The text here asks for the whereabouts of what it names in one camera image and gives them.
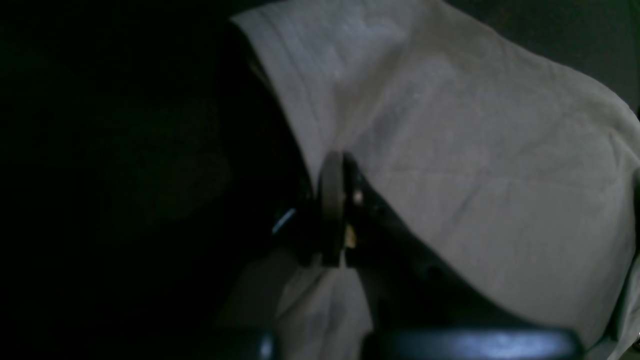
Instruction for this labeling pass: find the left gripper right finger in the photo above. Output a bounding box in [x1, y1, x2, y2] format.
[343, 153, 583, 360]

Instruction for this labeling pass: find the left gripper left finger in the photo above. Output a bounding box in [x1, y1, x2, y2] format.
[200, 152, 346, 360]

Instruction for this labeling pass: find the grey T-shirt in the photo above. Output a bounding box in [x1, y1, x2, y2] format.
[231, 0, 639, 360]

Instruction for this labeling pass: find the black table cloth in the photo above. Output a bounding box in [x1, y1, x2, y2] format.
[1, 0, 639, 360]

